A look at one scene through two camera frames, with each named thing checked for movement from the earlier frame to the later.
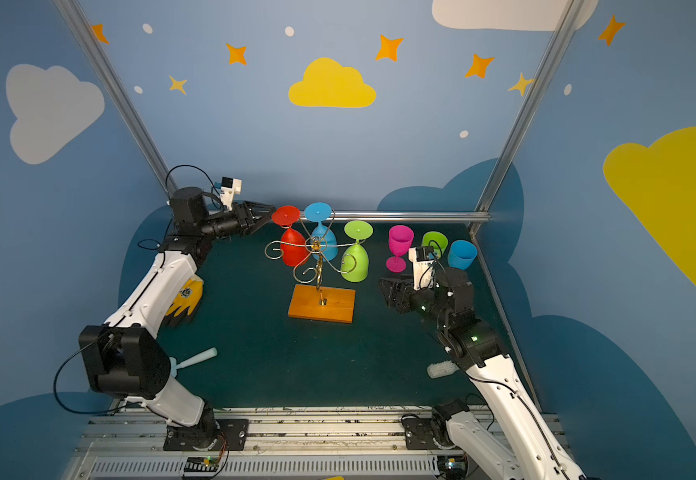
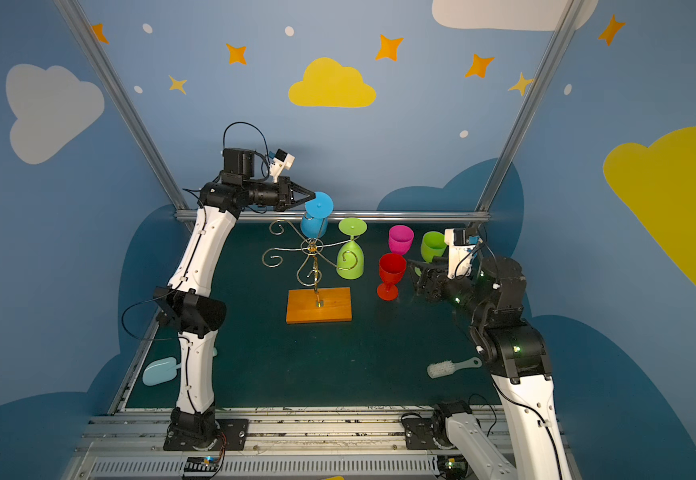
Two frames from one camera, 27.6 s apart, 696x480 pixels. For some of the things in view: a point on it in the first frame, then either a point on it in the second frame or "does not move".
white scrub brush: [442, 369] does not move
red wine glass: [291, 254] → [393, 268]
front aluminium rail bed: [283, 445] does not move
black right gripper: [402, 294] → [428, 283]
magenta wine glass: [400, 239] does not move
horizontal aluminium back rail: [375, 216] does not move
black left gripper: [244, 216] → [287, 194]
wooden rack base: [332, 304] does not move
